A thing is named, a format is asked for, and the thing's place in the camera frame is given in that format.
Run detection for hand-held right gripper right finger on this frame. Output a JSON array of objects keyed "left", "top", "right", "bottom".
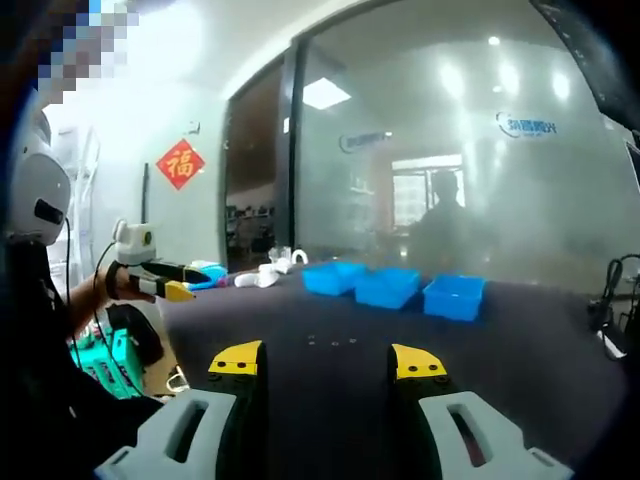
[{"left": 387, "top": 342, "right": 576, "bottom": 480}]

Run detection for white chest-worn device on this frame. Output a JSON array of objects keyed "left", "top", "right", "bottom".
[{"left": 7, "top": 112, "right": 71, "bottom": 246}]

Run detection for red diamond wall decoration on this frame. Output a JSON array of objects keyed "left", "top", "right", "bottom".
[{"left": 155, "top": 138, "right": 207, "bottom": 192}]

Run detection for white-framed display screen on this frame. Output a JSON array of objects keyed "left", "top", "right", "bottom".
[{"left": 622, "top": 139, "right": 640, "bottom": 196}]

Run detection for operator with white headset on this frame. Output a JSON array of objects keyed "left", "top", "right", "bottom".
[{"left": 0, "top": 239, "right": 166, "bottom": 480}]

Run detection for black bag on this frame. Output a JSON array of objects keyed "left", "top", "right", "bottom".
[{"left": 106, "top": 303, "right": 165, "bottom": 366}]

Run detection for black chest device cable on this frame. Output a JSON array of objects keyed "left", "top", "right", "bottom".
[{"left": 63, "top": 218, "right": 80, "bottom": 356}]

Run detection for blue plastic bin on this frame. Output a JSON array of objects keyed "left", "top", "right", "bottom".
[
  {"left": 302, "top": 261, "right": 371, "bottom": 296},
  {"left": 422, "top": 273, "right": 487, "bottom": 322},
  {"left": 353, "top": 267, "right": 422, "bottom": 310}
]

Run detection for square ceiling light panel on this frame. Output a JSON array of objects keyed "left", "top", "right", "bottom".
[{"left": 302, "top": 77, "right": 351, "bottom": 109}]

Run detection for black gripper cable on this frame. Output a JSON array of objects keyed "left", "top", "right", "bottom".
[{"left": 93, "top": 242, "right": 139, "bottom": 399}]

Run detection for green plastic crate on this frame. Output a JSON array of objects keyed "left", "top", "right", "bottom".
[{"left": 69, "top": 327, "right": 146, "bottom": 400}]

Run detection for blue and white tissue pack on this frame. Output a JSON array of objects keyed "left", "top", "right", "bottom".
[{"left": 187, "top": 259, "right": 229, "bottom": 291}]

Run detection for black wrist strap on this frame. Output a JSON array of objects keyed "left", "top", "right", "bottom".
[{"left": 106, "top": 260, "right": 126, "bottom": 301}]

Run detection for screws nuts and washers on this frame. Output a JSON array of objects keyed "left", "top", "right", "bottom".
[{"left": 307, "top": 333, "right": 357, "bottom": 347}]

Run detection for person's left hand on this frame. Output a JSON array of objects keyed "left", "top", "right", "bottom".
[{"left": 119, "top": 269, "right": 157, "bottom": 305}]

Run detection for large black monitor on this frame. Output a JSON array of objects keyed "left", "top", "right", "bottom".
[{"left": 529, "top": 0, "right": 640, "bottom": 126}]

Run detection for black cable bundle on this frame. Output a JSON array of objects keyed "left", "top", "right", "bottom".
[{"left": 592, "top": 254, "right": 640, "bottom": 341}]

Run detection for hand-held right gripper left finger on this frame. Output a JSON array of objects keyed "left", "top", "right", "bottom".
[{"left": 94, "top": 339, "right": 268, "bottom": 480}]

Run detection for dark door frame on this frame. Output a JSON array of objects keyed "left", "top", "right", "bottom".
[{"left": 273, "top": 37, "right": 309, "bottom": 254}]

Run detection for white shelf rack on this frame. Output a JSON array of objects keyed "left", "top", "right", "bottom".
[{"left": 52, "top": 127, "right": 101, "bottom": 266}]

